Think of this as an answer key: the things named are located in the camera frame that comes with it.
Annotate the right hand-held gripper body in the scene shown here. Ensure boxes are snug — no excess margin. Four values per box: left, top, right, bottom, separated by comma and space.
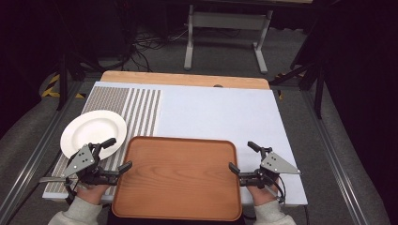
238, 146, 302, 190

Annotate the black tripod stand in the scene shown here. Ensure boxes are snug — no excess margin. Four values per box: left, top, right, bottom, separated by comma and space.
269, 57, 327, 120
55, 51, 106, 113

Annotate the person's left hand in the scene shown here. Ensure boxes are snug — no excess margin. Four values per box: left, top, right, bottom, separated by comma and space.
76, 183, 111, 206

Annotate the white round plate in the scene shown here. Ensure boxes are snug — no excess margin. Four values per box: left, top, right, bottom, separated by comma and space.
59, 110, 128, 161

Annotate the white table board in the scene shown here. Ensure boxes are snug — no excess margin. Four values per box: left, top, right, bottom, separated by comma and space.
41, 81, 309, 207

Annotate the grey aluminium floor rail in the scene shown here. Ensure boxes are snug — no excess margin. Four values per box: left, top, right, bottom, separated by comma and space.
300, 89, 372, 225
0, 80, 86, 221

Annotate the bundle of black floor cables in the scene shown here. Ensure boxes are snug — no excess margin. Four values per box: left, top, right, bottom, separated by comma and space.
123, 26, 191, 73

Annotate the light wooden table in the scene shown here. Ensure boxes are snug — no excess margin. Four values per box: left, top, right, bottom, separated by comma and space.
99, 70, 271, 91

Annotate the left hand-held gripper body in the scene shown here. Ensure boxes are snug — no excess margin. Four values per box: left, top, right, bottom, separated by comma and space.
63, 142, 122, 188

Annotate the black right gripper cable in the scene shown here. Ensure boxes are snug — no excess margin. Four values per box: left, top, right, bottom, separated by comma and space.
274, 173, 287, 204

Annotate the person's right hand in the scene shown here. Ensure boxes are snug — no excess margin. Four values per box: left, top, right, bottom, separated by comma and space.
246, 185, 280, 207

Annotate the grey striped placemat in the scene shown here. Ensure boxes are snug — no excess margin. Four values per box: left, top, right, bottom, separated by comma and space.
44, 85, 163, 195

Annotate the grey metal desk frame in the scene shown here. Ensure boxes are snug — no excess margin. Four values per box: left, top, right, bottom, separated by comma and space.
183, 3, 274, 75

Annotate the brown wooden tray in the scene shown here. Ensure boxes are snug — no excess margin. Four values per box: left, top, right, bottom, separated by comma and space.
111, 135, 244, 222

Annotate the yellow black hazard tape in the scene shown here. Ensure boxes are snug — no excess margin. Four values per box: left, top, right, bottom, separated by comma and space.
274, 72, 307, 101
40, 72, 86, 99

